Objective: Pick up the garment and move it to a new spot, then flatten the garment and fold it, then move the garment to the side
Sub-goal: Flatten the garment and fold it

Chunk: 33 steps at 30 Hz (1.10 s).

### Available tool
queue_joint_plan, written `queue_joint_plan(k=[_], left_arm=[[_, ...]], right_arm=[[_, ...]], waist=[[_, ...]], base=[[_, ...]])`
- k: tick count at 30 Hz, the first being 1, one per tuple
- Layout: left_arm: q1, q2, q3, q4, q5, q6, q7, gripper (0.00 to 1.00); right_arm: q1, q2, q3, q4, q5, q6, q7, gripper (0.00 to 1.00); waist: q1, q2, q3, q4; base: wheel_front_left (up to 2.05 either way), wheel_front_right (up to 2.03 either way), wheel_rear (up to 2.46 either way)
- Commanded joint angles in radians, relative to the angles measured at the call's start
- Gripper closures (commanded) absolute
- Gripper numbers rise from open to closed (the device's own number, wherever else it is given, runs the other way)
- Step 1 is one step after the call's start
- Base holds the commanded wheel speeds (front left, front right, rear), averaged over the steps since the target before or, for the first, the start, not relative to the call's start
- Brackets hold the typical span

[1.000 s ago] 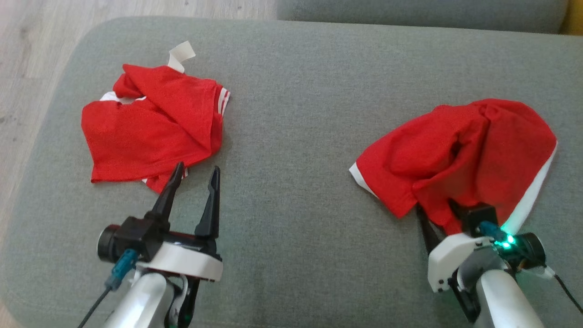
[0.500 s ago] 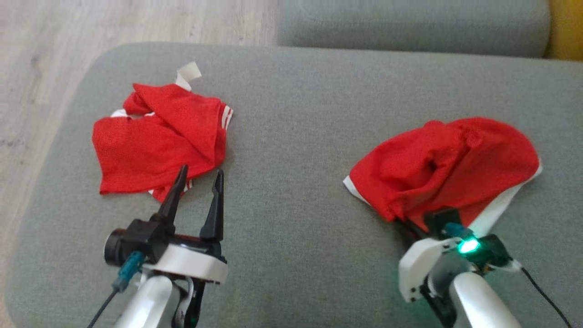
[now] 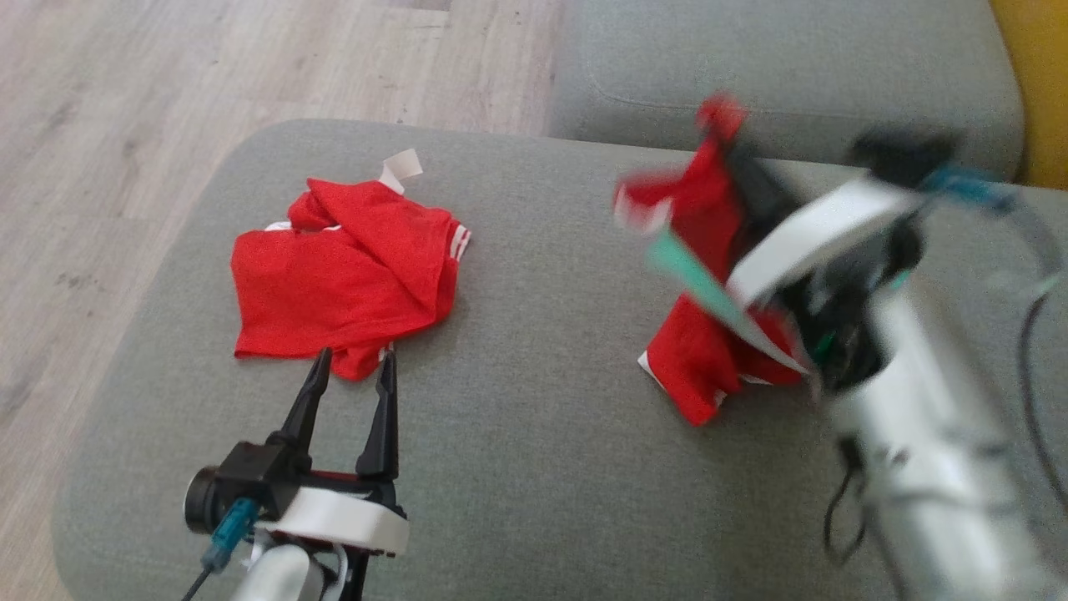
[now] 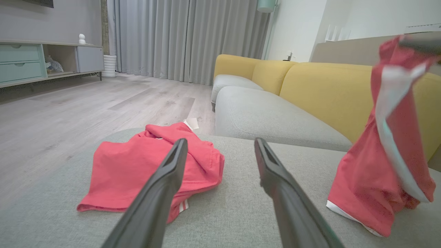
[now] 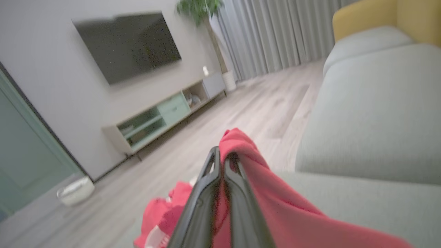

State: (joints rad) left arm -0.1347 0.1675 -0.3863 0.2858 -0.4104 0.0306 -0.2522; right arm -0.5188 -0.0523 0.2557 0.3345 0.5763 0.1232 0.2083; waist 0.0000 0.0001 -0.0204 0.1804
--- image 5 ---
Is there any white ribbed plant pot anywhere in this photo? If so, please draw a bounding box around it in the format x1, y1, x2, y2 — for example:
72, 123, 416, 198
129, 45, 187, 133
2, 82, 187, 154
222, 70, 237, 92

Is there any white round basket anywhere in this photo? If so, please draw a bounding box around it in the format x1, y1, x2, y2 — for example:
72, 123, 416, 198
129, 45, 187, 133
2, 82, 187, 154
57, 176, 95, 207

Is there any yellow sofa back cushion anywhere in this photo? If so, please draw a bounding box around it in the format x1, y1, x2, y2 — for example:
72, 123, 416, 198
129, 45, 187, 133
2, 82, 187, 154
332, 0, 398, 43
396, 0, 441, 48

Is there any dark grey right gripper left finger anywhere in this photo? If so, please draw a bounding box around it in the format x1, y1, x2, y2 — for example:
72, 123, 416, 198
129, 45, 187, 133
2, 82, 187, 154
167, 146, 224, 248

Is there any red garment with white stripes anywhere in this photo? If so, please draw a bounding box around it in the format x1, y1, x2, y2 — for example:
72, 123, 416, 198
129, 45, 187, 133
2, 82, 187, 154
134, 128, 414, 248

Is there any green framed door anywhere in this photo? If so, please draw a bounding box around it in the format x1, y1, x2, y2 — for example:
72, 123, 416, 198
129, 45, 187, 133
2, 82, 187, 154
0, 67, 86, 221

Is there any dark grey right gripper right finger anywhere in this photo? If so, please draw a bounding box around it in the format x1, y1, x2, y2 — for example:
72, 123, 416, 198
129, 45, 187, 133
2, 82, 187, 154
224, 153, 276, 248

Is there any beige and green TV cabinet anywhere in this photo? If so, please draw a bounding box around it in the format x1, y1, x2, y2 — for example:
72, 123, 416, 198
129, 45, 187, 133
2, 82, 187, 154
102, 72, 227, 155

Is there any black wall television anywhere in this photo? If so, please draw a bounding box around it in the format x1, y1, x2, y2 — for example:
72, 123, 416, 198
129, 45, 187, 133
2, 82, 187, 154
72, 12, 182, 85

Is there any grey sofa seat cushion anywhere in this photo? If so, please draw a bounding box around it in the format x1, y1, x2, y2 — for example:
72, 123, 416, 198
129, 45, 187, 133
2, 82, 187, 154
323, 26, 415, 77
295, 43, 441, 185

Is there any tall green indoor plant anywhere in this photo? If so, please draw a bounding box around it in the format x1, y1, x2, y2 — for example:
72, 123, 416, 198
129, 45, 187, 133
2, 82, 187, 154
176, 0, 228, 74

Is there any grey pleated curtain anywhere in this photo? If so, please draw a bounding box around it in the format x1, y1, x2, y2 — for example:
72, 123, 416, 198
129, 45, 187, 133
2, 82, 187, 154
210, 0, 359, 81

